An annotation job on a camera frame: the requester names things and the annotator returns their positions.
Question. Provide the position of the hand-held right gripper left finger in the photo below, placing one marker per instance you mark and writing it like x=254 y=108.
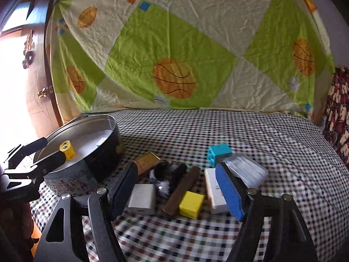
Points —
x=121 y=196

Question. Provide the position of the white block with tan edge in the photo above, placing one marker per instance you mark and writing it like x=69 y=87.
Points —
x=214 y=193

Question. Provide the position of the red patterned cloth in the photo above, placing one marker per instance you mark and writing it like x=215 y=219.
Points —
x=338 y=109

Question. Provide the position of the clear plastic case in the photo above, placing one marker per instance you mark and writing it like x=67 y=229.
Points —
x=246 y=170

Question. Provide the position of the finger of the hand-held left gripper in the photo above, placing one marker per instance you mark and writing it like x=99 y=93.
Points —
x=32 y=146
x=49 y=161

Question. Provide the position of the copper rectangular box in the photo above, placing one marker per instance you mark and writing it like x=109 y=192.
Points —
x=147 y=163

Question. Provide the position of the yellow cube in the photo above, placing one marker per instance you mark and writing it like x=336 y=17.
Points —
x=191 y=204

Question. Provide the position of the white rectangular box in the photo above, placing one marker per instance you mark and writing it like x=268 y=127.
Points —
x=141 y=200

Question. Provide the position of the blue toy brick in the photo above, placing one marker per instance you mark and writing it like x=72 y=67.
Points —
x=218 y=152

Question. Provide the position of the wooden door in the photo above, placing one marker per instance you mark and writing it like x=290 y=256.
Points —
x=41 y=60

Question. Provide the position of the basketball print quilt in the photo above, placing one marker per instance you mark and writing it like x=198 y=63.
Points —
x=174 y=41

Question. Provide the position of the small yellow block with eyes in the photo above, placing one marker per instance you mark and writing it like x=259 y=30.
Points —
x=68 y=149

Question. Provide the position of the hanging door ornament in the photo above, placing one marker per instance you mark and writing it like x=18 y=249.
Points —
x=28 y=51

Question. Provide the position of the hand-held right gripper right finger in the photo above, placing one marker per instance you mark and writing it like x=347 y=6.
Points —
x=229 y=191

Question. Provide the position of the checkered cloth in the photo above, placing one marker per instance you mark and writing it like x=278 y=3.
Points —
x=207 y=237

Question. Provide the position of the brown wooden bar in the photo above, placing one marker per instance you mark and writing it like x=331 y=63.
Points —
x=181 y=191

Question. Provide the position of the black round tin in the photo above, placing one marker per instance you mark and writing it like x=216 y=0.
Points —
x=101 y=161

